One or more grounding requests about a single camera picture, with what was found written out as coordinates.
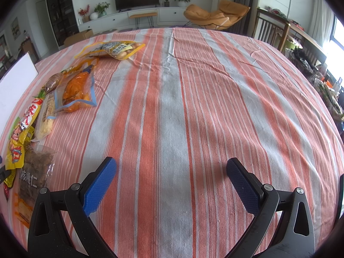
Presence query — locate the dark label walnut packet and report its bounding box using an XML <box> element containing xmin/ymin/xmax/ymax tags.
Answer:
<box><xmin>15</xmin><ymin>146</ymin><xmax>58</xmax><ymax>230</ymax></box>

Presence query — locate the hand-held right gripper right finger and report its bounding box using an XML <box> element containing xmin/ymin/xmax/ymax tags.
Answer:
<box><xmin>226</xmin><ymin>158</ymin><xmax>315</xmax><ymax>258</ymax></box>

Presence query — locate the cream snack packet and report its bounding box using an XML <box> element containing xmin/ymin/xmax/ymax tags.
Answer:
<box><xmin>31</xmin><ymin>93</ymin><xmax>58</xmax><ymax>141</ymax></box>

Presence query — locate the long side table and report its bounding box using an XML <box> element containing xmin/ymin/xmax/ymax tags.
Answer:
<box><xmin>289</xmin><ymin>23</ymin><xmax>327</xmax><ymax>60</ymax></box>

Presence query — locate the brown bun packet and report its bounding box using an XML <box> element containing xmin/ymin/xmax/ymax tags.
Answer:
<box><xmin>34</xmin><ymin>72</ymin><xmax>65</xmax><ymax>98</ymax></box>

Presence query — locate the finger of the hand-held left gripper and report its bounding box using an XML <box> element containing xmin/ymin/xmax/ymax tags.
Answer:
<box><xmin>0</xmin><ymin>154</ymin><xmax>12</xmax><ymax>180</ymax></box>

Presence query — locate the clutter of bottles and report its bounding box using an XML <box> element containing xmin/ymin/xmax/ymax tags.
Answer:
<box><xmin>285</xmin><ymin>46</ymin><xmax>344</xmax><ymax>129</ymax></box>

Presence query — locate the wooden bench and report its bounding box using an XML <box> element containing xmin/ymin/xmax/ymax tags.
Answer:
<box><xmin>128</xmin><ymin>12</ymin><xmax>158</xmax><ymax>30</ymax></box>

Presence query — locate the red sausage packet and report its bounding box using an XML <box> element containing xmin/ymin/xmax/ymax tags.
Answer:
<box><xmin>19</xmin><ymin>97</ymin><xmax>45</xmax><ymax>132</ymax></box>

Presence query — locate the orange chicken packet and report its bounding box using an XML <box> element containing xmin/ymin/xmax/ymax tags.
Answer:
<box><xmin>54</xmin><ymin>58</ymin><xmax>99</xmax><ymax>113</ymax></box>

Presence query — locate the green plastic stool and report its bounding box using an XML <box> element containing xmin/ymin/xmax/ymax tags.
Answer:
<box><xmin>285</xmin><ymin>36</ymin><xmax>303</xmax><ymax>51</ymax></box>

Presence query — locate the brown cardboard box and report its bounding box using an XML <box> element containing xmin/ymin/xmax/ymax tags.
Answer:
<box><xmin>64</xmin><ymin>29</ymin><xmax>94</xmax><ymax>46</ymax></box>

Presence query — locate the dark wooden chair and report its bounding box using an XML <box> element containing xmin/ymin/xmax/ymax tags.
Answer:
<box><xmin>251</xmin><ymin>8</ymin><xmax>291</xmax><ymax>53</ymax></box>

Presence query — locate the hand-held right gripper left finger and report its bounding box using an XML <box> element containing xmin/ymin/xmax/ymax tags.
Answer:
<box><xmin>27</xmin><ymin>156</ymin><xmax>118</xmax><ymax>258</ymax></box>

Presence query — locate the red flower arrangement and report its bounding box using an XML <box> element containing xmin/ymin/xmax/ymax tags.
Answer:
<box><xmin>78</xmin><ymin>5</ymin><xmax>90</xmax><ymax>23</ymax></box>

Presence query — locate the orange striped tablecloth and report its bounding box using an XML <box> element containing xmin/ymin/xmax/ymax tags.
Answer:
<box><xmin>0</xmin><ymin>27</ymin><xmax>344</xmax><ymax>258</ymax></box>

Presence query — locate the black display cabinet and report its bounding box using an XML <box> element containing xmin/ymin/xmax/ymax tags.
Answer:
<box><xmin>44</xmin><ymin>0</ymin><xmax>80</xmax><ymax>50</ymax></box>

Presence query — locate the orange lounge chair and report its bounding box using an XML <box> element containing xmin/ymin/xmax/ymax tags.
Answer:
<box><xmin>183</xmin><ymin>0</ymin><xmax>251</xmax><ymax>31</ymax></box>

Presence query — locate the white cardboard box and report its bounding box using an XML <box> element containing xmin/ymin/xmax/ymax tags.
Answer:
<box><xmin>0</xmin><ymin>52</ymin><xmax>38</xmax><ymax>140</ymax></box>

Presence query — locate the yellow edged egg packet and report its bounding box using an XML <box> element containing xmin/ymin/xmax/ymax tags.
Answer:
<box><xmin>74</xmin><ymin>41</ymin><xmax>146</xmax><ymax>60</ymax></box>

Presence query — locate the white television cabinet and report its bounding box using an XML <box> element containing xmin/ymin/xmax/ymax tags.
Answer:
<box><xmin>78</xmin><ymin>7</ymin><xmax>199</xmax><ymax>33</ymax></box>

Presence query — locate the leafy plant in green pot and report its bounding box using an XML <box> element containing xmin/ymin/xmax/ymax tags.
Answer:
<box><xmin>94</xmin><ymin>2</ymin><xmax>111</xmax><ymax>18</ymax></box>

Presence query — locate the window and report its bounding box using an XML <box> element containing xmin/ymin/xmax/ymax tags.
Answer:
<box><xmin>326</xmin><ymin>16</ymin><xmax>344</xmax><ymax>60</ymax></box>

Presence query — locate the yellow red print packet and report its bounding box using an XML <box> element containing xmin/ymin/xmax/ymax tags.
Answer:
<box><xmin>2</xmin><ymin>117</ymin><xmax>36</xmax><ymax>202</ymax></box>

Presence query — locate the white curtain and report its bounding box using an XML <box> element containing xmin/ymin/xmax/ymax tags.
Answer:
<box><xmin>308</xmin><ymin>0</ymin><xmax>334</xmax><ymax>41</ymax></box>

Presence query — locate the wall painting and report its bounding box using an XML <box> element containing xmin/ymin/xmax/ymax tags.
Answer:
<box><xmin>11</xmin><ymin>17</ymin><xmax>21</xmax><ymax>39</ymax></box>

